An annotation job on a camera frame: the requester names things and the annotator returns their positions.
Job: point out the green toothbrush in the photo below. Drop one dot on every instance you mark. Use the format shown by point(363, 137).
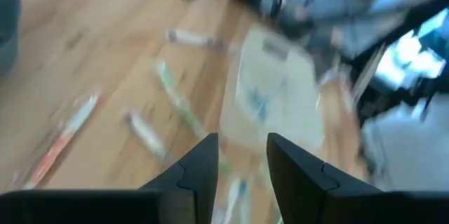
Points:
point(179, 101)

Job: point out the blue toothbrush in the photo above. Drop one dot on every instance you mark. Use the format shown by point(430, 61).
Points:
point(233, 196)

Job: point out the white toothbrush upper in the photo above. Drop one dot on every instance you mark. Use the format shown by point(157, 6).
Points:
point(189, 38)

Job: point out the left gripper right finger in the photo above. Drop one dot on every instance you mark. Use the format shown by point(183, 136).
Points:
point(333, 206)

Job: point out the white plastic bin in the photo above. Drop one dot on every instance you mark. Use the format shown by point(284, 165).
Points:
point(280, 118)

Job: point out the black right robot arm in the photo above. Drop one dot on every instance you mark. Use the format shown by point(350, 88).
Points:
point(291, 20)

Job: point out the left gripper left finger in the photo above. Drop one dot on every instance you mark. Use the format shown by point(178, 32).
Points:
point(122, 206)

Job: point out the orange toothbrush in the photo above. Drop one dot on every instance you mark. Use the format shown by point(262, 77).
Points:
point(59, 141)

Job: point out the teal plastic bin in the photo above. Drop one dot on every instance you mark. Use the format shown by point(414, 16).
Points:
point(7, 31)

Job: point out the purple toothbrush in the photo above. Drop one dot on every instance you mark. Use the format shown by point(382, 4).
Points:
point(147, 136)

